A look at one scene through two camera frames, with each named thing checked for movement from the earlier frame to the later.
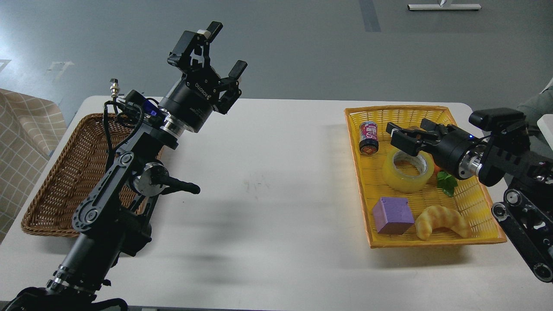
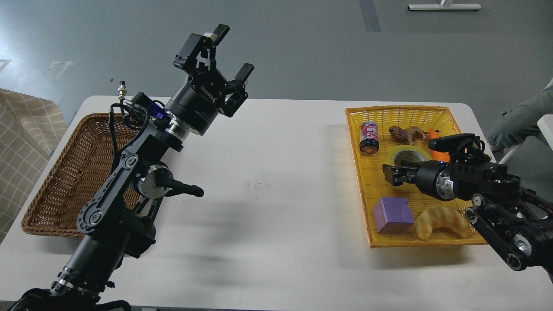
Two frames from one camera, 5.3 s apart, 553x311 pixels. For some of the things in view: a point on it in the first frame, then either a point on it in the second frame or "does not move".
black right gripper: (459, 152) -> (425, 172)
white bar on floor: (446, 7) does not move
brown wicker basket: (74, 176) does not move
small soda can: (369, 143) does not move
